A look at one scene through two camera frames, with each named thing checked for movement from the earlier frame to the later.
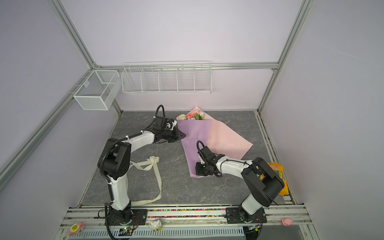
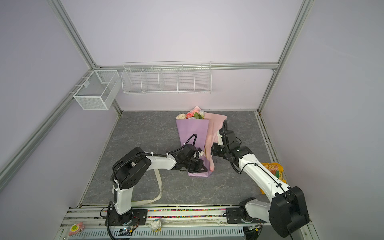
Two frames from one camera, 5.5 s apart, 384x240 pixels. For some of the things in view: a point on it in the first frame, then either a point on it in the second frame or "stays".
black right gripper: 198,171 -> 215,148
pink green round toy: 76,228 stays
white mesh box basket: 99,89 stays
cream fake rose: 181,117 stays
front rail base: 277,223 stays
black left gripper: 177,134 -> 198,168
